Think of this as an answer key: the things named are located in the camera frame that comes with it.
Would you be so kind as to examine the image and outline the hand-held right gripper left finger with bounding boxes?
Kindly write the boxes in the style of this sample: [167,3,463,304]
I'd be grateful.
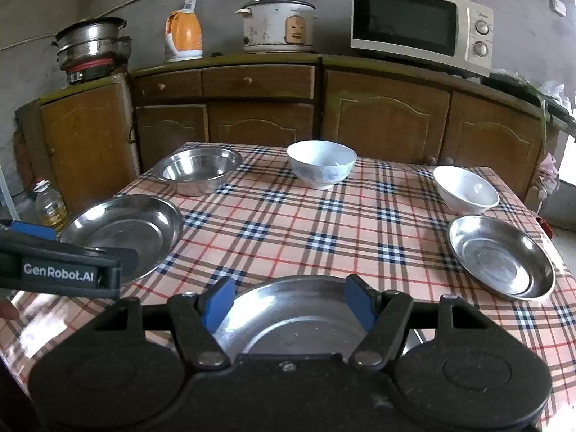
[103,276,237,368]

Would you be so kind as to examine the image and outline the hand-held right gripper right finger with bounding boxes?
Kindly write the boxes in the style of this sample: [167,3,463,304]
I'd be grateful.
[346,274,493,368]

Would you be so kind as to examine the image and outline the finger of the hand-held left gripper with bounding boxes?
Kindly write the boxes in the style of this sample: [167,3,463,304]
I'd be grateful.
[85,246,139,280]

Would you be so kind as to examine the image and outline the steel plate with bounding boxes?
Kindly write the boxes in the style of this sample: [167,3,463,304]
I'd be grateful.
[213,274,428,356]
[447,215,556,300]
[60,195,184,285]

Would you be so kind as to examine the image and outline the steel bowl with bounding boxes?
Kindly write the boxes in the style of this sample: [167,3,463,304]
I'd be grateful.
[155,147,244,196]

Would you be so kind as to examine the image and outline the white bowl with blue pattern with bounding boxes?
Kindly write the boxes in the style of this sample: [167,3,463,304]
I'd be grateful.
[287,140,357,190]

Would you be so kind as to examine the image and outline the plain white bowl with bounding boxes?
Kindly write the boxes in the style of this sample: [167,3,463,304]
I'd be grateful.
[433,165,500,215]

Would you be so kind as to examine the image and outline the cooking oil bottle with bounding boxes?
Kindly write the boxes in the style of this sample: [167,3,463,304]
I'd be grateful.
[33,177,68,235]

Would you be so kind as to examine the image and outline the plaid tablecloth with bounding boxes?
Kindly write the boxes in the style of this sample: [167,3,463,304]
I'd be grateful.
[0,141,576,432]

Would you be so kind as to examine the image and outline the small wooden cabinet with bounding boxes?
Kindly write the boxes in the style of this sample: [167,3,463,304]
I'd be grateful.
[15,74,141,217]

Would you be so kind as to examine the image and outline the long wooden cabinet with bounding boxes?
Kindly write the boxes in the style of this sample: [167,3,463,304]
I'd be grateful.
[128,53,559,203]

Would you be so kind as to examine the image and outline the stacked steel pots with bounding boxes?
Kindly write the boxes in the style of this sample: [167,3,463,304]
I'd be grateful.
[51,17,133,86]

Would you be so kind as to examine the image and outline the pink plastic bag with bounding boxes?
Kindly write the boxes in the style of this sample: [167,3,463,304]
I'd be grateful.
[535,153,559,199]

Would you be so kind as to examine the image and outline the orange electric kettle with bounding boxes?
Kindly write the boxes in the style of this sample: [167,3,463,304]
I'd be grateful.
[164,9,203,63]

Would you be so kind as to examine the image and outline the black tray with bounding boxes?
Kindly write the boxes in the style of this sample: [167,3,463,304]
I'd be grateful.
[483,69,576,123]

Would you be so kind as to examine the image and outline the white rice cooker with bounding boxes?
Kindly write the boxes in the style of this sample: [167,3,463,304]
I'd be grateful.
[235,0,316,53]

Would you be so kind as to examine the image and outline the cream microwave oven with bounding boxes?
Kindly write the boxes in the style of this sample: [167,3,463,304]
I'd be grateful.
[351,0,495,77]

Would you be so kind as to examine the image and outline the white plastic bag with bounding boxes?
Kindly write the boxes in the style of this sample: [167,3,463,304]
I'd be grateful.
[537,81,576,113]

